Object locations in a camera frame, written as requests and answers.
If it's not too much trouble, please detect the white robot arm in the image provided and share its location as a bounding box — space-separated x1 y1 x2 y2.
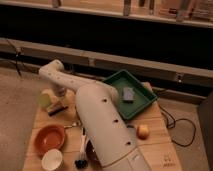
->
39 60 151 171

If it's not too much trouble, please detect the green plastic tray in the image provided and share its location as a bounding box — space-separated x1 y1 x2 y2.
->
104 70 157 120

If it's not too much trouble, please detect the light green cup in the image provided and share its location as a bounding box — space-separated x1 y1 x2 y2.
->
38 93 52 109

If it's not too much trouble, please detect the metal spoon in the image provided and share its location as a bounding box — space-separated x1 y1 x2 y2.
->
64 121 81 129

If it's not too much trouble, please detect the orange bowl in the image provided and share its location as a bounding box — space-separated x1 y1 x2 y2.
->
34 125 66 156

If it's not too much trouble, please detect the blue-grey sponge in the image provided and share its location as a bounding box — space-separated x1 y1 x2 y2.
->
122 87 134 102

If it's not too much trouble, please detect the white cup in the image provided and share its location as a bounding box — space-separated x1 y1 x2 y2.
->
41 149 63 171

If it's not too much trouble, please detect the dark purple bowl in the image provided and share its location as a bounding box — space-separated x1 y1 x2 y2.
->
86 141 99 162

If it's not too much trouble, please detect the yellow-red apple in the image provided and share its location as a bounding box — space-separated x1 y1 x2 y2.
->
136 125 149 140

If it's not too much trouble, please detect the grey metal rail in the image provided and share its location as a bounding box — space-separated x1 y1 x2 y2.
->
0 38 213 88

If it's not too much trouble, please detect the black power cable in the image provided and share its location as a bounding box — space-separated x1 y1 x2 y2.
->
157 102 198 148

